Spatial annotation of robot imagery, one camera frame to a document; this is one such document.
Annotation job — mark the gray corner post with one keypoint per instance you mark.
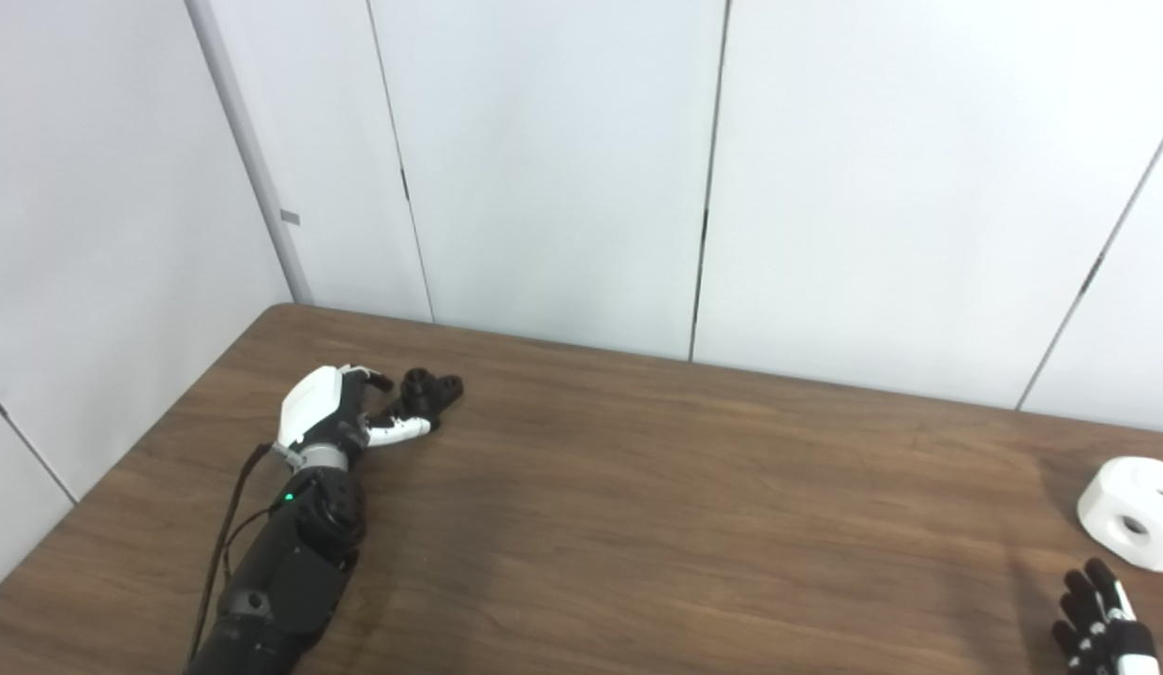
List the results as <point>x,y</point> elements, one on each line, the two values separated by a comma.
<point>253,159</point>

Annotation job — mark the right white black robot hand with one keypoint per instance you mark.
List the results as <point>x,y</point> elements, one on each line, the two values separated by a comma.
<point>1110,628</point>

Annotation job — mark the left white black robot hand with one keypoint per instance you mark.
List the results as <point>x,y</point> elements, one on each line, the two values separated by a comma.
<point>309,403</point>

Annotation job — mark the black flanged holder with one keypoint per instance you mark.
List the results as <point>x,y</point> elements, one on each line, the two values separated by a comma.
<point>429,394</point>

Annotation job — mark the round white piece with holes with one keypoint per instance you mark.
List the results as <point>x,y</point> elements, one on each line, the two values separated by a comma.
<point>1139,511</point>

